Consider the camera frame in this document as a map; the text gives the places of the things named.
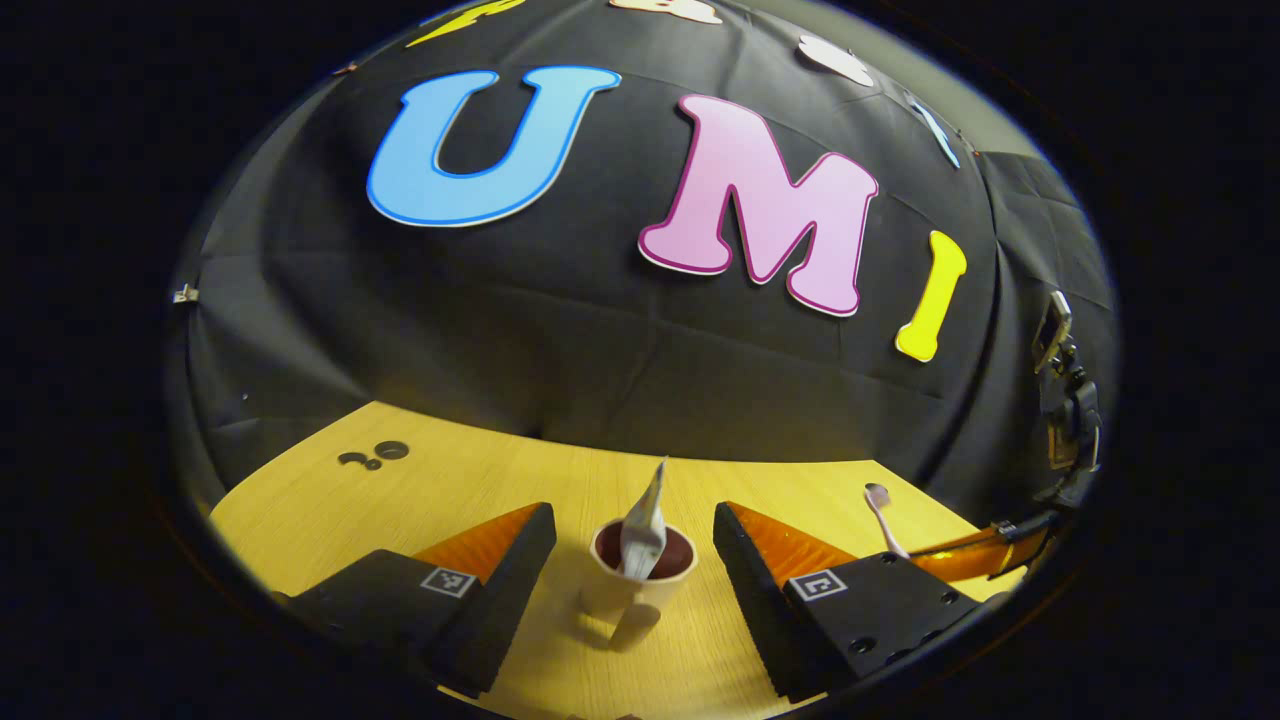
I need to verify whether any black backdrop cloth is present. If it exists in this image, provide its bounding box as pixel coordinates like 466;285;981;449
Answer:
165;0;1121;526

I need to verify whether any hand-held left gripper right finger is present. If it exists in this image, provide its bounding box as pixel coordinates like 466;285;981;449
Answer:
712;501;986;703

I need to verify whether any pink toothbrush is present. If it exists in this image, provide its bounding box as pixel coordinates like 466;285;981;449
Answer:
864;482;912;561

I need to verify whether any white toothpaste tube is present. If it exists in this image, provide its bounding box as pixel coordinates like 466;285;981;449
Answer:
619;457;669;582

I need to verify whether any wooden desktop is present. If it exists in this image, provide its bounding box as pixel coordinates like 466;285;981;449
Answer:
208;401;1026;719

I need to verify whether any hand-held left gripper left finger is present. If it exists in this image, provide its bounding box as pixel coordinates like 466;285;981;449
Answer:
275;502;558;698

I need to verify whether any beige cup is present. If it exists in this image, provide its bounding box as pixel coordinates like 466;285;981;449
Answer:
580;518;699;653

